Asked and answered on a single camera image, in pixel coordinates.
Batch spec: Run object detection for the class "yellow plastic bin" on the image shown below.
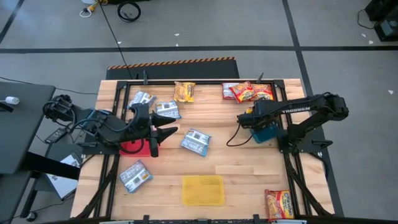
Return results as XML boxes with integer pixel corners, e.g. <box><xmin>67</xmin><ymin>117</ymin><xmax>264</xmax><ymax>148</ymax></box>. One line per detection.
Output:
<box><xmin>182</xmin><ymin>175</ymin><xmax>225</xmax><ymax>207</ymax></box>

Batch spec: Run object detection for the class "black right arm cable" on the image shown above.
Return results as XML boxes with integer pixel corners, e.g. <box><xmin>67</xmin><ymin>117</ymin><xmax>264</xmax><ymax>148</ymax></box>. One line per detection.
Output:
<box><xmin>226</xmin><ymin>123</ymin><xmax>254</xmax><ymax>147</ymax></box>

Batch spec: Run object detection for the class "long black floor cable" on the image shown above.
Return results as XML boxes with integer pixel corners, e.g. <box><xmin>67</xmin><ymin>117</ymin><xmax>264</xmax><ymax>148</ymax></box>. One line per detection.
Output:
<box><xmin>98</xmin><ymin>0</ymin><xmax>134</xmax><ymax>80</ymax></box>

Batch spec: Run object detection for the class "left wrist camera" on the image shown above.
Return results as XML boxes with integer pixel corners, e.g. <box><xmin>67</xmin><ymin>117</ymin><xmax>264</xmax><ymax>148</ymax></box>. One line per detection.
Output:
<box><xmin>132</xmin><ymin>103</ymin><xmax>152</xmax><ymax>124</ymax></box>

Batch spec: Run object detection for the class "black metal table frame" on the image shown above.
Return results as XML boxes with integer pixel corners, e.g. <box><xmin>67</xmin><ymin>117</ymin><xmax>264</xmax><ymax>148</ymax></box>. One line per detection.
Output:
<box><xmin>71</xmin><ymin>72</ymin><xmax>335</xmax><ymax>224</ymax></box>

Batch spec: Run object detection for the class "red plastic bin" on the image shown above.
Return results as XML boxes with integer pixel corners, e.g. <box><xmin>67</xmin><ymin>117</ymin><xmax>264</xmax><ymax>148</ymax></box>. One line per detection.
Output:
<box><xmin>119</xmin><ymin>139</ymin><xmax>153</xmax><ymax>157</ymax></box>

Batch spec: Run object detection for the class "blue plastic bin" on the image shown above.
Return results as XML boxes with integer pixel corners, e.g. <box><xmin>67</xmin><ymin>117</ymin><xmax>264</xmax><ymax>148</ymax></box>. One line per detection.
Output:
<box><xmin>249</xmin><ymin>123</ymin><xmax>280</xmax><ymax>144</ymax></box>

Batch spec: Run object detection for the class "blue Maruchan noodle pack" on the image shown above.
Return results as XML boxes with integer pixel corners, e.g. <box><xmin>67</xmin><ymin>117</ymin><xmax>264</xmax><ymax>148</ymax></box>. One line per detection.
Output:
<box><xmin>180</xmin><ymin>128</ymin><xmax>212</xmax><ymax>157</ymax></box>
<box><xmin>154</xmin><ymin>100</ymin><xmax>182</xmax><ymax>120</ymax></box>
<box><xmin>127</xmin><ymin>90</ymin><xmax>157</xmax><ymax>110</ymax></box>
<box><xmin>119</xmin><ymin>159</ymin><xmax>154</xmax><ymax>194</ymax></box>

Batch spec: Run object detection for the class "white printed sheet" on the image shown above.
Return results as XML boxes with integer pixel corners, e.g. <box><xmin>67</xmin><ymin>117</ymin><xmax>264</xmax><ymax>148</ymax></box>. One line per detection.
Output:
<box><xmin>45</xmin><ymin>152</ymin><xmax>82</xmax><ymax>202</ymax></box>

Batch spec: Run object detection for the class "black equipment case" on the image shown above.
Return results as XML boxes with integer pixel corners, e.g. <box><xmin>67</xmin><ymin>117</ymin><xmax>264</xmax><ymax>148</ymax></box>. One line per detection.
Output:
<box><xmin>364</xmin><ymin>0</ymin><xmax>398</xmax><ymax>43</ymax></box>

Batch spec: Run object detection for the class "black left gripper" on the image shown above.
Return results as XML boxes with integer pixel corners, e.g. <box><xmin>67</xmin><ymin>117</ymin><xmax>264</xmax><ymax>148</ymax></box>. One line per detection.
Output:
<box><xmin>136</xmin><ymin>111</ymin><xmax>179</xmax><ymax>158</ymax></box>

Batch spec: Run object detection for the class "yellow white extension cord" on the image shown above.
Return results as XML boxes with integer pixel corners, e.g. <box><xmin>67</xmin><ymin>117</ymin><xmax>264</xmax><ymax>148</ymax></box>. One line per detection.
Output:
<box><xmin>79</xmin><ymin>0</ymin><xmax>108</xmax><ymax>19</ymax></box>

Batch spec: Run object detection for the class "black power adapter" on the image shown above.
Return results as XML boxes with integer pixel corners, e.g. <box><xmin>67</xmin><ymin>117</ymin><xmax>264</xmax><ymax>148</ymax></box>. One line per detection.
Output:
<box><xmin>44</xmin><ymin>127</ymin><xmax>68</xmax><ymax>144</ymax></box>

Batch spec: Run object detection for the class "black desk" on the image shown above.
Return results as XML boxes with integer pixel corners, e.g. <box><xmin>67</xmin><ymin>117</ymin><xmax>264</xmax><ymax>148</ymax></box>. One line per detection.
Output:
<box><xmin>0</xmin><ymin>81</ymin><xmax>56</xmax><ymax>175</ymax></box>

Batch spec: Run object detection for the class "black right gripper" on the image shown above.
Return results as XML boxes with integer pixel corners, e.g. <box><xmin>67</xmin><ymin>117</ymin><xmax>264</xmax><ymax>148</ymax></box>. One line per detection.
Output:
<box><xmin>236</xmin><ymin>98</ymin><xmax>280</xmax><ymax>129</ymax></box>

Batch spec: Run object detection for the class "coiled black cable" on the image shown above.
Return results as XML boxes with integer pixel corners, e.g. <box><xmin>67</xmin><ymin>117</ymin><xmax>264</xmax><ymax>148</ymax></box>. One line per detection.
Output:
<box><xmin>117</xmin><ymin>1</ymin><xmax>142</xmax><ymax>23</ymax></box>

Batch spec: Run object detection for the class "black hazard-striped floor mat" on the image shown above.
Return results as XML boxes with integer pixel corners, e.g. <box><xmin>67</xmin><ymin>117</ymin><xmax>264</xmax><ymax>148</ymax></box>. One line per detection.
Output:
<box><xmin>106</xmin><ymin>57</ymin><xmax>240</xmax><ymax>80</ymax></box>

